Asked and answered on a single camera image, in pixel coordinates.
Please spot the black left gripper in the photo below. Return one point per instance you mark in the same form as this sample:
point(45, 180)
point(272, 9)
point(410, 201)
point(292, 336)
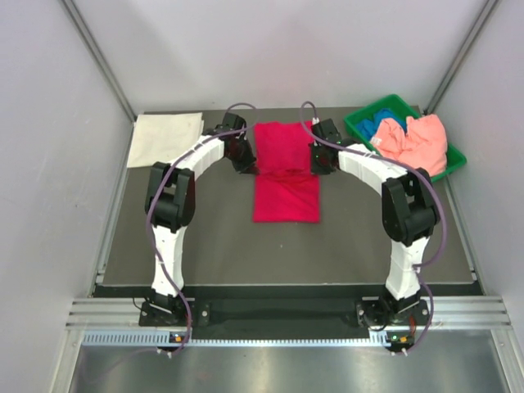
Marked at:
point(246, 166)

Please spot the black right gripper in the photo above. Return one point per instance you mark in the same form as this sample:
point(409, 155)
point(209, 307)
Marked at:
point(315, 169)

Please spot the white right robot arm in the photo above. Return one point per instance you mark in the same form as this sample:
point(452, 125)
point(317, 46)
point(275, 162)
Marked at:
point(409, 208)

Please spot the blue t-shirt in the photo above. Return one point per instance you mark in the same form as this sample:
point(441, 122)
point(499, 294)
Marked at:
point(368, 127)

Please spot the green plastic bin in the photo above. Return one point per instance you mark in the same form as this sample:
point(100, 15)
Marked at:
point(455, 158)

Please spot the folded white t-shirt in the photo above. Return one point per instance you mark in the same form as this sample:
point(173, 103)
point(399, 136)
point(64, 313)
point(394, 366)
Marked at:
point(163, 138)

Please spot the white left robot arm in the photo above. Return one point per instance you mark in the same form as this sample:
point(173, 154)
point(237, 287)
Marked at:
point(170, 205)

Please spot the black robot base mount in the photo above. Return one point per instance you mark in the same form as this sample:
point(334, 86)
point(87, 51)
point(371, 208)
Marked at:
point(298, 319)

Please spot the aluminium frame rail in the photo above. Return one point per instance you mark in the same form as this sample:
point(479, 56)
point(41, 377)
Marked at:
point(448, 312)

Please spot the red t-shirt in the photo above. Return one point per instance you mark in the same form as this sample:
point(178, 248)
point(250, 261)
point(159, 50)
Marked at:
point(285, 188)

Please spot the salmon pink t-shirt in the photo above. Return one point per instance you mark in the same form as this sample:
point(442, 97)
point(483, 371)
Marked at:
point(423, 144)

